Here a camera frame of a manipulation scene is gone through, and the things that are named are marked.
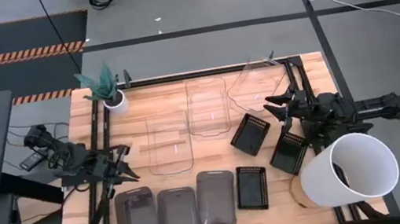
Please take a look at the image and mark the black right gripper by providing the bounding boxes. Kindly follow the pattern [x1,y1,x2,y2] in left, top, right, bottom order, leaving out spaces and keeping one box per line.
[261,79,322,138]

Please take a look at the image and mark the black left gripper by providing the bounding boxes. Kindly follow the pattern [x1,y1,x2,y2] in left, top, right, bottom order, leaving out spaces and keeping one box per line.
[88,141,144,202]

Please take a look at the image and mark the clear plastic basket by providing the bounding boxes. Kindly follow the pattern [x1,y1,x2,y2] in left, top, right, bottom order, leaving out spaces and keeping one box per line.
[222,53,292,117]
[140,108,196,178]
[182,75,234,141]

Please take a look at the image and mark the black perforated basket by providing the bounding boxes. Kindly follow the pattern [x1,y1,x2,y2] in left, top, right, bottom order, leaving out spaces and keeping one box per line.
[226,110,275,160]
[232,163,273,215]
[266,127,313,180]

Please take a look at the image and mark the smoky grey plastic basket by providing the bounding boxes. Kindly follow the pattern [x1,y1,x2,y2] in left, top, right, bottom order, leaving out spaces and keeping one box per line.
[152,185,201,224]
[111,185,159,224]
[192,167,241,224]

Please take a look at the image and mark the white plant pot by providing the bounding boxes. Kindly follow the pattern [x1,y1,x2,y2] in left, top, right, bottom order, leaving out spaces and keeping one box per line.
[101,88,132,118]

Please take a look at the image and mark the white cylindrical bucket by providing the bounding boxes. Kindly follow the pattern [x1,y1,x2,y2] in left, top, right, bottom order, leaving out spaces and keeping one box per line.
[293,127,400,211]

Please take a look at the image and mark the round wooden lamp base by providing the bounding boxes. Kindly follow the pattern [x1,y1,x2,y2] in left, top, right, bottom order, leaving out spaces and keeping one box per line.
[288,172,321,212]

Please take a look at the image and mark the green artificial plant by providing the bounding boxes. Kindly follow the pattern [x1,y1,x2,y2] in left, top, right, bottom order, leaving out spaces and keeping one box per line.
[72,61,123,107]

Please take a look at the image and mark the small black flat device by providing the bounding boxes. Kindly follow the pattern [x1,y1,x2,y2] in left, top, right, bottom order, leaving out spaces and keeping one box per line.
[17,149,50,174]

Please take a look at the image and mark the black mat with hazard stripes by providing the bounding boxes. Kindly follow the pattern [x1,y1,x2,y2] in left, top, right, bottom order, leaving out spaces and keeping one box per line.
[0,8,100,108]

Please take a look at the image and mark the black aluminium table frame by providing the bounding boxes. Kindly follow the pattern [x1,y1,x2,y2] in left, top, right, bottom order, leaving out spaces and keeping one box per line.
[61,45,392,224]

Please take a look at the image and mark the thin black floor cable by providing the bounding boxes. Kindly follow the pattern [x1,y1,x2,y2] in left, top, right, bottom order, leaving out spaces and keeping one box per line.
[35,0,83,79]

